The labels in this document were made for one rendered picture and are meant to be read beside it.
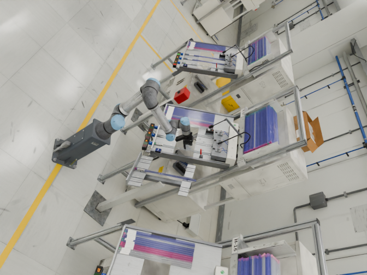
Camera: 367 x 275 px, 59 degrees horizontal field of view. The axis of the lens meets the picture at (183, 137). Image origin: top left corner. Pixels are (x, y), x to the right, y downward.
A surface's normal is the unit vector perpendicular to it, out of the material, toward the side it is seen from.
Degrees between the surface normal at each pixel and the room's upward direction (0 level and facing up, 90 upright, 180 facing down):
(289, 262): 90
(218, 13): 90
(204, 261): 45
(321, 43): 90
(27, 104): 0
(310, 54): 90
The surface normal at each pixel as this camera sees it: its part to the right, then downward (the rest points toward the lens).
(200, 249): 0.11, -0.71
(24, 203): 0.76, -0.37
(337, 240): -0.62, -0.64
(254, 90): -0.17, 0.68
